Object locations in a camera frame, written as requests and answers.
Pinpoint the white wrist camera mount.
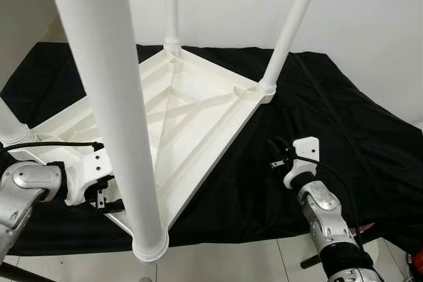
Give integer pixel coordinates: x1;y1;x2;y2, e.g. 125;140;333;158
283;137;321;190
63;150;112;207

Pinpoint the pink fabric piece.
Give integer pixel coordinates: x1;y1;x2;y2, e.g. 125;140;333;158
349;221;379;234

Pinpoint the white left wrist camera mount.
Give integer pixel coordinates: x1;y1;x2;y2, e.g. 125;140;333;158
63;150;112;207

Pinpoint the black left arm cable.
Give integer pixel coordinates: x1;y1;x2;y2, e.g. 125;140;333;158
0;139;105;155

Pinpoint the black table cloth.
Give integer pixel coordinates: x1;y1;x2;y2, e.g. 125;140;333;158
0;42;423;256

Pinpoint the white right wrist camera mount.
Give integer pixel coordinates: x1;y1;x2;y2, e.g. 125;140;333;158
283;137;321;190

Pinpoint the white plastic table top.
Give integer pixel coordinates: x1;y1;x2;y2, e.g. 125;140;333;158
20;43;277;243

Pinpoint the red black round device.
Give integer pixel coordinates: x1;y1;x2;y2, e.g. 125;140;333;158
412;251;423;277

